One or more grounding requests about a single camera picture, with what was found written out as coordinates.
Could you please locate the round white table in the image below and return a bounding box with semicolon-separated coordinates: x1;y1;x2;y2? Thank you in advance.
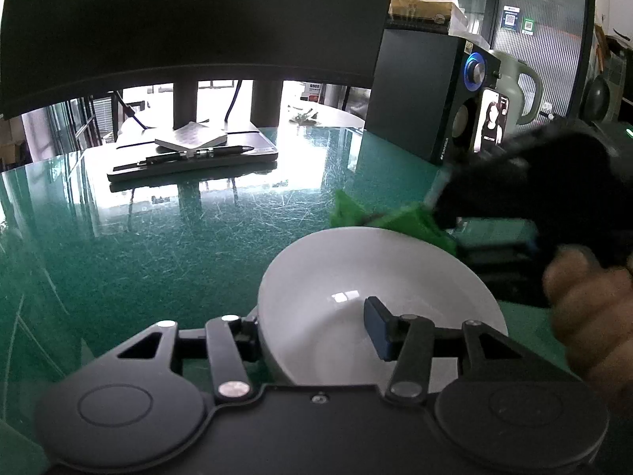
288;103;368;130

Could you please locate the black speaker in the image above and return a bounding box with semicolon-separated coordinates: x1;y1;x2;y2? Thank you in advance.
363;27;502;167

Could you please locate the black pen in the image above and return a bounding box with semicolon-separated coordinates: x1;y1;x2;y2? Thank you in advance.
113;145;256;172

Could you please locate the person's right hand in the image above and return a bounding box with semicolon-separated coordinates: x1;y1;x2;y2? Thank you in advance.
543;245;633;397

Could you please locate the white bowl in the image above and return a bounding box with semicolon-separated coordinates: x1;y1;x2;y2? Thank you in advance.
257;226;509;388

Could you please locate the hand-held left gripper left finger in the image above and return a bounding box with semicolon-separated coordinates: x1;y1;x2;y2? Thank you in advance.
118;315;261;401

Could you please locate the smartphone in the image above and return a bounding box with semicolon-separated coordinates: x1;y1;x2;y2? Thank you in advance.
472;88;510;154

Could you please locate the grey electric kettle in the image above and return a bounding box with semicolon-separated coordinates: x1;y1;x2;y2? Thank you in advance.
489;49;544;127

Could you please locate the green cloth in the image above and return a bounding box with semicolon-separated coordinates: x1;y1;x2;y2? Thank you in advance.
330;189;458;258

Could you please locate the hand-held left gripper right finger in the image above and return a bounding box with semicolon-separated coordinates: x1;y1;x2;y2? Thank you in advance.
363;296;546;403

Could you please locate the cardboard box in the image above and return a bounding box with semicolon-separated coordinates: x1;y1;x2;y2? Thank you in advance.
388;0;459;25

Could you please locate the white notepad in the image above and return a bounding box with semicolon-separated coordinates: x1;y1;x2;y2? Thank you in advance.
154;121;229;153

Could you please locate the black monitor cable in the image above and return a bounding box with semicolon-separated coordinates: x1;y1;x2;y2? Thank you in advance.
112;90;150;130

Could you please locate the black monitor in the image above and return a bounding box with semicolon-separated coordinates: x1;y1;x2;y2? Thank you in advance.
0;0;400;120

